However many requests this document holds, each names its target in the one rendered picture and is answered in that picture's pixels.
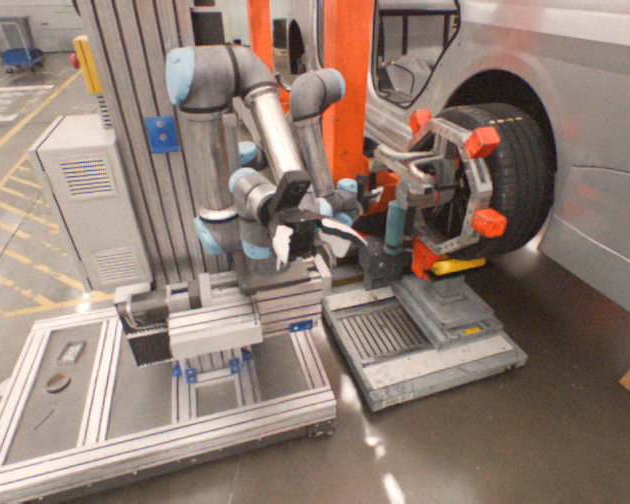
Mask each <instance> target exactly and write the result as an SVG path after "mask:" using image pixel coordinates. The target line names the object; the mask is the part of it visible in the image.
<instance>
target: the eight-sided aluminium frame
mask: <svg viewBox="0 0 630 504"><path fill-rule="evenodd" d="M436 133H438V134H440V136H442V137H446V138H447V139H448V140H450V141H451V142H453V143H456V144H457V145H458V148H459V151H460V155H461V159H462V162H463V165H464V168H465V172H466V175H467V178H468V181H469V186H470V189H471V195H470V199H469V203H468V207H467V212H466V217H465V221H464V225H463V229H462V233H461V235H460V236H458V237H456V238H452V239H450V240H448V241H446V242H445V241H444V240H443V239H442V238H441V237H439V236H438V235H437V234H436V233H435V232H434V231H433V230H432V229H430V228H429V227H428V226H427V225H426V224H424V221H423V218H422V214H421V209H420V208H418V209H416V214H415V219H416V220H414V227H413V234H416V236H417V237H418V238H419V239H420V240H421V241H422V242H423V244H424V245H426V246H427V247H428V248H429V249H430V250H431V251H432V252H433V253H435V254H436V255H437V256H438V255H442V254H447V253H451V252H453V251H456V250H459V249H461V248H464V247H467V246H469V245H472V244H475V242H477V241H478V240H479V237H480V236H481V234H479V233H478V232H477V231H475V230H474V229H473V228H471V224H472V220H473V216H474V211H476V210H482V209H488V206H489V203H490V199H491V197H492V192H493V188H492V181H490V178H489V175H488V171H487V168H486V165H484V162H483V159H482V158H477V159H470V158H469V156H468V154H467V151H466V149H465V146H464V142H465V141H466V140H467V139H468V137H469V136H470V135H471V134H472V132H471V131H468V130H466V129H463V128H461V127H459V126H457V125H454V124H452V123H451V122H449V121H447V120H446V119H443V118H434V119H429V120H428V121H427V122H425V125H423V126H422V127H421V128H420V129H419V131H418V132H417V133H416V134H415V135H414V136H413V137H412V138H411V139H410V140H409V141H407V143H406V145H405V149H404V151H405V152H404V154H411V152H420V149H421V148H422V147H423V146H425V145H426V144H427V143H428V142H429V141H430V140H431V139H432V138H433V137H434V136H435V135H436ZM416 160H418V159H414V160H403V166H405V167H406V168H407V169H408V165H409V164H410V163H411V162H413V161H416Z"/></svg>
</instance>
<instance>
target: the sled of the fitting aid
mask: <svg viewBox="0 0 630 504"><path fill-rule="evenodd" d="M402 280H403V279H398V280H393V281H392V285H391V291H392V293H393V294H394V295H395V297H397V298H398V299H399V300H400V302H401V304H402V305H403V307H404V308H405V309H406V311H407V312H408V313H409V314H410V316H411V317H412V318H413V320H414V321H415V322H416V324H417V325H418V326H419V327H420V329H421V330H422V331H423V334H425V335H426V336H427V338H428V339H429V340H430V341H431V343H432V344H433V345H434V347H435V348H436V349H437V351H438V352H441V351H444V350H448V349H452V348H456V347H460V346H463V345H467V344H471V343H474V342H478V341H481V340H486V339H490V338H493V337H497V336H500V333H501V329H502V326H503V324H502V323H501V322H500V321H499V320H498V319H497V318H496V317H495V316H494V315H493V317H492V318H488V319H484V320H480V321H476V322H472V323H468V324H464V325H460V326H457V327H452V328H448V329H444V330H441V329H440V328H439V327H438V325H437V324H436V323H435V322H434V321H433V319H432V318H431V317H430V316H429V315H428V313H427V312H426V311H425V310H423V309H422V307H421V306H420V305H419V304H418V301H417V300H416V299H415V298H414V297H413V295H412V294H411V293H410V292H409V291H408V289H407V288H406V287H405V286H404V285H403V283H402Z"/></svg>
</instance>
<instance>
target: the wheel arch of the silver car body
mask: <svg viewBox="0 0 630 504"><path fill-rule="evenodd" d="M538 98H539V99H540V101H541V103H542V105H541V108H540V110H539V113H538V116H537V118H536V122H535V123H536V124H537V126H538V127H539V128H540V130H541V131H542V133H543V135H544V138H545V139H547V141H548V143H549V144H548V146H550V149H551V154H552V157H553V159H552V161H553V162H554V168H553V169H555V170H557V187H556V195H555V201H554V205H553V210H552V214H551V218H550V221H549V224H548V227H547V229H546V231H544V234H543V236H542V238H541V239H540V241H539V244H538V245H537V248H536V250H538V247H539V246H540V244H541V241H542V240H543V238H544V236H546V233H547V231H548V229H549V226H550V223H551V220H552V217H553V213H554V209H555V204H556V199H557V192H558V183H559V156H558V145H557V139H556V134H555V130H554V126H553V123H552V119H551V116H550V113H549V111H548V108H547V106H545V104H544V102H543V100H542V99H541V97H540V95H539V94H538V92H537V90H536V89H535V87H534V86H533V85H532V84H531V83H530V82H529V81H528V80H527V79H526V78H525V77H523V76H522V75H521V74H519V73H517V72H515V71H513V70H510V69H507V68H503V67H488V68H483V69H480V70H477V71H475V72H473V73H471V74H470V75H468V76H467V77H466V78H464V79H463V80H462V81H461V82H460V83H459V84H458V85H457V86H456V87H454V88H453V89H452V91H451V93H450V94H449V96H448V97H447V99H446V100H445V102H444V103H443V105H442V107H441V109H440V111H439V112H441V111H442V110H444V109H447V108H450V107H458V106H469V105H480V104H491V103H503V104H509V105H512V106H514V107H518V108H520V109H521V110H523V111H525V112H526V111H527V110H528V109H529V107H530V106H533V108H532V109H531V110H530V111H529V112H528V113H527V114H528V115H530V116H531V117H532V114H533V111H534V109H535V106H536V103H537V100H538Z"/></svg>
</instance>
